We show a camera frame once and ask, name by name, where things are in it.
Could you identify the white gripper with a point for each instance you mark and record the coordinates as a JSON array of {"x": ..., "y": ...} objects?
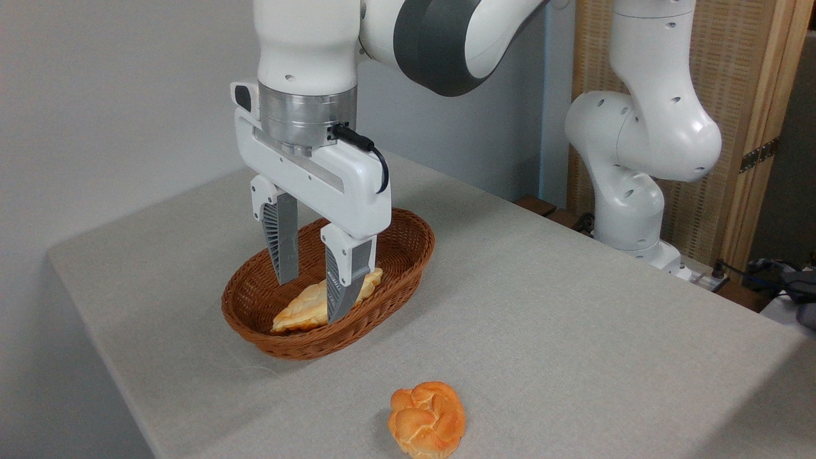
[{"x": 357, "y": 191}]

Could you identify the round orange bread roll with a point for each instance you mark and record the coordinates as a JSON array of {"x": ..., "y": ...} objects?
[{"x": 427, "y": 421}]

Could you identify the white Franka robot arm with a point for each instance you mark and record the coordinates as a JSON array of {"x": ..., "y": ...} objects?
[{"x": 644, "y": 127}]

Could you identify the flat pale bread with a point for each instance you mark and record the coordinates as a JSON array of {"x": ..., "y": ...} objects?
[{"x": 306, "y": 310}]

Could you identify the brown woven wicker basket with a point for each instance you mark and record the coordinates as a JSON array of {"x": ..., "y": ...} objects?
[{"x": 306, "y": 345}]

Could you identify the dark wooden block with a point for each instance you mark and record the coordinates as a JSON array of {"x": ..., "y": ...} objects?
[{"x": 535, "y": 205}]

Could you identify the grey tablecloth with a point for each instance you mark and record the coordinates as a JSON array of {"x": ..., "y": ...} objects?
[{"x": 542, "y": 331}]

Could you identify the black power plug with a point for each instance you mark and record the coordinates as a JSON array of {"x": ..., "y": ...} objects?
[{"x": 719, "y": 271}]

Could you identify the metal screen hinge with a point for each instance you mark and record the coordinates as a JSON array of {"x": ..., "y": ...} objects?
[{"x": 757, "y": 155}]

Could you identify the wooden folding screen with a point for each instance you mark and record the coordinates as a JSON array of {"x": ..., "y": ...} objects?
[{"x": 739, "y": 64}]

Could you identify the dark grey bag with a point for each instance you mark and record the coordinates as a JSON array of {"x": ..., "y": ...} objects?
[{"x": 794, "y": 287}]

